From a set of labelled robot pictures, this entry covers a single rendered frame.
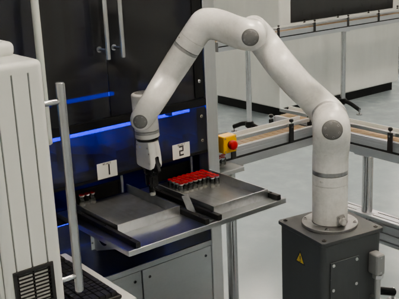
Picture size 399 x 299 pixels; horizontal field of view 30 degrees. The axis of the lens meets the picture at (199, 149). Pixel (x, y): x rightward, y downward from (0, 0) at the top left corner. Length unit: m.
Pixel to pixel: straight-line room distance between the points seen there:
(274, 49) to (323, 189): 0.49
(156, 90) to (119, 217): 0.51
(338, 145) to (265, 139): 0.99
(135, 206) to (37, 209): 0.81
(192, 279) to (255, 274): 1.11
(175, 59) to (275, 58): 0.32
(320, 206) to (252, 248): 2.04
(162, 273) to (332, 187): 0.87
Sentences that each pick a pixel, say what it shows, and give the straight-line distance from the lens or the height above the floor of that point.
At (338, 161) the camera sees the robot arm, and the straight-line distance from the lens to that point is 2.47.
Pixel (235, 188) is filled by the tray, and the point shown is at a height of 0.88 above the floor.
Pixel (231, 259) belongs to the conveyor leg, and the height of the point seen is 0.39.
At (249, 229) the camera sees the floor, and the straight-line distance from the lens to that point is 4.81.
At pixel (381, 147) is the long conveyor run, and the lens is 3.37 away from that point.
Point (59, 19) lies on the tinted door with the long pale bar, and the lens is 2.58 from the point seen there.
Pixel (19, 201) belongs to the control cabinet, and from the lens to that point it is 1.97.
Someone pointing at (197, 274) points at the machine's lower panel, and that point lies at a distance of 3.15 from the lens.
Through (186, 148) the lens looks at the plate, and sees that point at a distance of 2.94.
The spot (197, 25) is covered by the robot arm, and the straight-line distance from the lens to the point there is 2.41.
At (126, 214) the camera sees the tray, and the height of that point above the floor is 0.88.
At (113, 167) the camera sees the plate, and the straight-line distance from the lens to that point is 2.76.
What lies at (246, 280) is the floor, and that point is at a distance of 4.15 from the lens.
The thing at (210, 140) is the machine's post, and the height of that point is 1.03.
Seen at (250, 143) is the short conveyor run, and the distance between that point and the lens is 3.31.
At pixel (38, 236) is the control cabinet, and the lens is 2.02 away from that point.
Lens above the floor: 1.84
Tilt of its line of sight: 16 degrees down
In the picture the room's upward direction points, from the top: 2 degrees counter-clockwise
